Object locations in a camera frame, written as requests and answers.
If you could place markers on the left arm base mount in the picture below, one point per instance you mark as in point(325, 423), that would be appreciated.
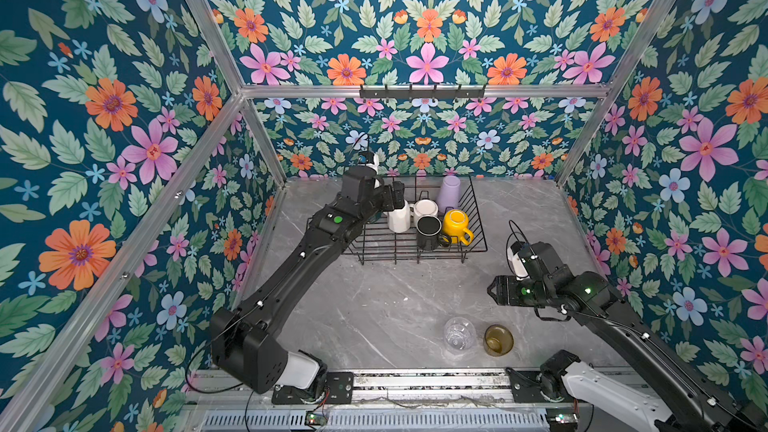
point(328, 388)

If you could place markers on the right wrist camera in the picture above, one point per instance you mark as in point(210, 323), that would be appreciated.
point(514, 260)

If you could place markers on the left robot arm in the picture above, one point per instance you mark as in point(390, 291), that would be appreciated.
point(244, 341)

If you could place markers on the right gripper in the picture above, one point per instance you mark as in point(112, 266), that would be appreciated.
point(503, 285)

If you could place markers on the lilac plastic cup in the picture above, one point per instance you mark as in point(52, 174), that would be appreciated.
point(449, 194)

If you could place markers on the yellow mug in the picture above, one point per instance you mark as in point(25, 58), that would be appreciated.
point(456, 227)

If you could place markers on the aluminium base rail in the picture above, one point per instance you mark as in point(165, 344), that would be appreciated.
point(487, 385)

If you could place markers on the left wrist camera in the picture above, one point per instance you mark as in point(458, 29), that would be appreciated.
point(369, 160)

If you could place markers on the olive green glass cup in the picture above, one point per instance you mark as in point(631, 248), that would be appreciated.
point(498, 340)

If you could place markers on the black mug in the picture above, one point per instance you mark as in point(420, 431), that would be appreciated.
point(430, 236)

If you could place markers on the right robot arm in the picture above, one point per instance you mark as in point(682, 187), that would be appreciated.
point(682, 399)

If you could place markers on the clear glass cup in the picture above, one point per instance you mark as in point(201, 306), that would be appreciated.
point(459, 334)

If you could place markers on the white mug red inside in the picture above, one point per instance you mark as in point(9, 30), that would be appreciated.
point(424, 208)

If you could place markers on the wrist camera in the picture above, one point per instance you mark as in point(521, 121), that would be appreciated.
point(369, 160)
point(514, 260)

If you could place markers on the black hook rail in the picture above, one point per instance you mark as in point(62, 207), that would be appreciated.
point(408, 92)

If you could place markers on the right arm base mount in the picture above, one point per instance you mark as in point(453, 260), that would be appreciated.
point(536, 386)

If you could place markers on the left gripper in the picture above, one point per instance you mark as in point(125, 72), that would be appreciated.
point(391, 201)

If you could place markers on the white faceted mug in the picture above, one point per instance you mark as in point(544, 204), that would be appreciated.
point(399, 220)

